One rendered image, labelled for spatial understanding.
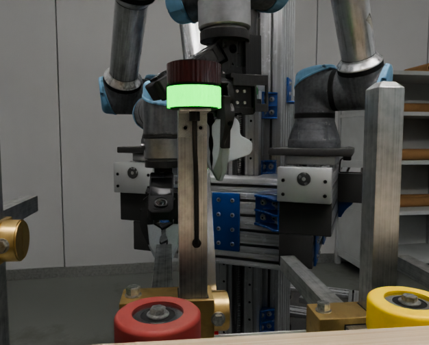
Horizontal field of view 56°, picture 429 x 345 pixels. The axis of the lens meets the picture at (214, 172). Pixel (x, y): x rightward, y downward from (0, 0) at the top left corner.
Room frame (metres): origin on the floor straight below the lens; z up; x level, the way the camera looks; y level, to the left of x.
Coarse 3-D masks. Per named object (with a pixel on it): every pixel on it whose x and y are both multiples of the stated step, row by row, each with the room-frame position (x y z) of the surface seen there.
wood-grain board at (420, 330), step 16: (240, 336) 0.33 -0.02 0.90; (256, 336) 0.33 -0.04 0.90; (272, 336) 0.33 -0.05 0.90; (288, 336) 0.33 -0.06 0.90; (304, 336) 0.33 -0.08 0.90; (320, 336) 0.33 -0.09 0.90; (336, 336) 0.33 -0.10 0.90; (352, 336) 0.33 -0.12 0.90; (368, 336) 0.33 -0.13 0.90; (384, 336) 0.33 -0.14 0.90; (400, 336) 0.33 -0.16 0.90; (416, 336) 0.33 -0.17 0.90
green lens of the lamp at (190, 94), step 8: (168, 88) 0.44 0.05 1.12; (176, 88) 0.43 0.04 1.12; (184, 88) 0.42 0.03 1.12; (192, 88) 0.42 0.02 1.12; (200, 88) 0.42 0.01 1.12; (208, 88) 0.43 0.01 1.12; (216, 88) 0.43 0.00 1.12; (168, 96) 0.44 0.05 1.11; (176, 96) 0.43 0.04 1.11; (184, 96) 0.42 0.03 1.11; (192, 96) 0.42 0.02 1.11; (200, 96) 0.42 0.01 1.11; (208, 96) 0.43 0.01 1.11; (216, 96) 0.43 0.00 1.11; (168, 104) 0.44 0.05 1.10; (176, 104) 0.43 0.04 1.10; (184, 104) 0.42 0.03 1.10; (192, 104) 0.42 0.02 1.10; (200, 104) 0.42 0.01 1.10; (208, 104) 0.43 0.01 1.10; (216, 104) 0.43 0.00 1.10
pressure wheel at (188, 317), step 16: (128, 304) 0.38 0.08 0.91; (144, 304) 0.38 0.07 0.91; (160, 304) 0.38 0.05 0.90; (176, 304) 0.38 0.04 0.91; (192, 304) 0.38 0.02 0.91; (128, 320) 0.34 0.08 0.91; (144, 320) 0.35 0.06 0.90; (160, 320) 0.35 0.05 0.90; (176, 320) 0.34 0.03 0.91; (192, 320) 0.34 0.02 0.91; (128, 336) 0.33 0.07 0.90; (144, 336) 0.32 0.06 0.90; (160, 336) 0.32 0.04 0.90; (176, 336) 0.33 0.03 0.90; (192, 336) 0.34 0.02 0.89
